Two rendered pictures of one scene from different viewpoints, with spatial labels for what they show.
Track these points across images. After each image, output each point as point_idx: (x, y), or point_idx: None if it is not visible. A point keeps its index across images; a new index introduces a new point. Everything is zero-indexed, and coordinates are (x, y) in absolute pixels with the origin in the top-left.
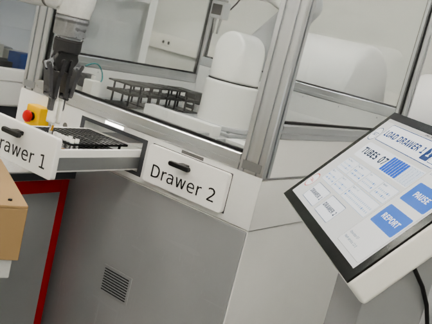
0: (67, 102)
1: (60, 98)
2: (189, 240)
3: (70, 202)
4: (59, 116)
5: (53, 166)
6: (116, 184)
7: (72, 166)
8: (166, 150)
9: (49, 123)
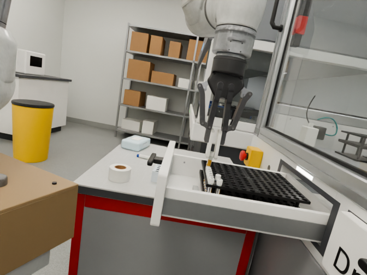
0: (272, 145)
1: (220, 130)
2: None
3: (260, 247)
4: (215, 149)
5: (153, 209)
6: (295, 251)
7: (195, 214)
8: (365, 230)
9: (261, 164)
